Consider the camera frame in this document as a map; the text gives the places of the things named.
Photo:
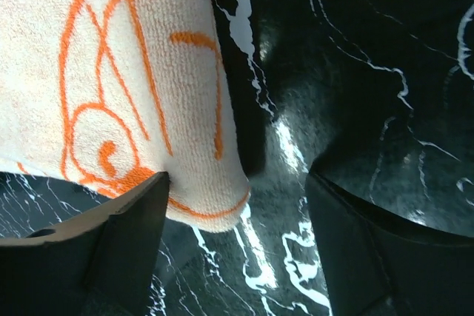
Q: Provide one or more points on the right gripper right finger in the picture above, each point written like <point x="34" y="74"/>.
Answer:
<point x="378" y="263"/>

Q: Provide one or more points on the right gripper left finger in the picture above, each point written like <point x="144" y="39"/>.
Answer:
<point x="104" y="255"/>

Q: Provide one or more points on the orange and cream Doraemon towel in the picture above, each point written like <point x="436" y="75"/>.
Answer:
<point x="106" y="93"/>

